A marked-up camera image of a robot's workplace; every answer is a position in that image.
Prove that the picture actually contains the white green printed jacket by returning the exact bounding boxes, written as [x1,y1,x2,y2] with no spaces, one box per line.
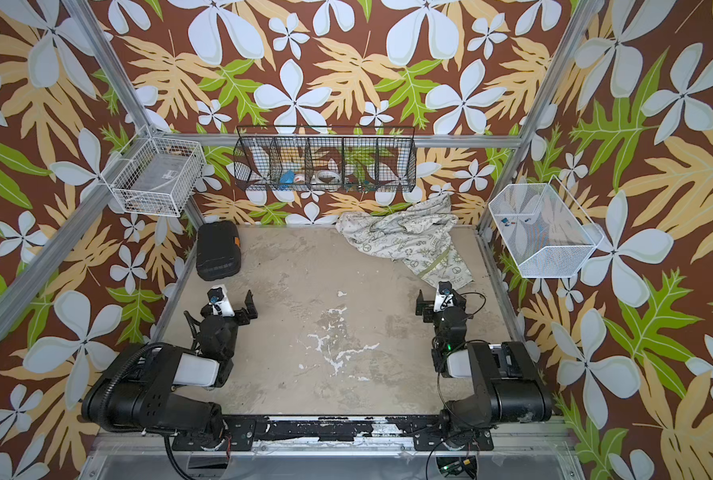
[336,196,473,289]

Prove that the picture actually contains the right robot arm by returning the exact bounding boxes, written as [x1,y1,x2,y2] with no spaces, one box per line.
[415,282,554,436]

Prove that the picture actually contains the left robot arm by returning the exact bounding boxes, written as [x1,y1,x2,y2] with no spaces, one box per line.
[82,285,258,444]

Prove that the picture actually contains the black plastic case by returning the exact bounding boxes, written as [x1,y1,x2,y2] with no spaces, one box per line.
[196,221,242,281]

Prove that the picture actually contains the white mesh basket right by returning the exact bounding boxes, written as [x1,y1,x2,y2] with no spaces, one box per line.
[489,177,604,279]

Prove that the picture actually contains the blue object in basket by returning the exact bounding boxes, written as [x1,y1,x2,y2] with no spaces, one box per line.
[280,170,296,186]

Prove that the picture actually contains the white tape roll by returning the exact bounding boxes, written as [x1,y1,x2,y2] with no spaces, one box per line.
[312,170,340,185]

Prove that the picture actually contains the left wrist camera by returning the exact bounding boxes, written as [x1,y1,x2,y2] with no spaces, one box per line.
[208,285,226,305]

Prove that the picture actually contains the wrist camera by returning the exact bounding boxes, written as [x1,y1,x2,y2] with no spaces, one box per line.
[208,285,226,305]
[437,281,455,302]

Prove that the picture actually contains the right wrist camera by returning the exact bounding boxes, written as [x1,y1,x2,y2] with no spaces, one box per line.
[437,281,455,302]

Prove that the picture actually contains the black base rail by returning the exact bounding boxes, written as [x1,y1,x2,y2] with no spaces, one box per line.
[172,414,494,453]

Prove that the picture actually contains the white wire basket left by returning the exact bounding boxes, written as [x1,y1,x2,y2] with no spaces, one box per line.
[106,135,206,217]

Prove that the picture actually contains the black wire basket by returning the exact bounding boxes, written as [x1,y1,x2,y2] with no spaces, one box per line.
[230,126,418,192]

